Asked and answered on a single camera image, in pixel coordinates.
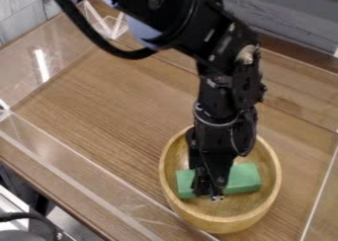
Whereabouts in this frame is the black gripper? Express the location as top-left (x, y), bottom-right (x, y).
top-left (185, 98), bottom-right (261, 201)

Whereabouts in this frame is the green rectangular block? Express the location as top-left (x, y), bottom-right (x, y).
top-left (175, 162), bottom-right (262, 200)

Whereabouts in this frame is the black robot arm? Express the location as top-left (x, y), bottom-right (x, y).
top-left (55, 0), bottom-right (267, 200)

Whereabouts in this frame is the brown wooden bowl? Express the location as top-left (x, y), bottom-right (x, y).
top-left (159, 127), bottom-right (282, 234)

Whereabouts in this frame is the clear acrylic tray wall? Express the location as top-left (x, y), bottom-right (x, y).
top-left (0, 107), bottom-right (218, 241)

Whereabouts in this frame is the black cable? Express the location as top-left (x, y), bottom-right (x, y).
top-left (0, 212), bottom-right (64, 241)

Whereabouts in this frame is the clear acrylic corner bracket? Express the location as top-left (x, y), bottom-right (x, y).
top-left (83, 0), bottom-right (128, 40)

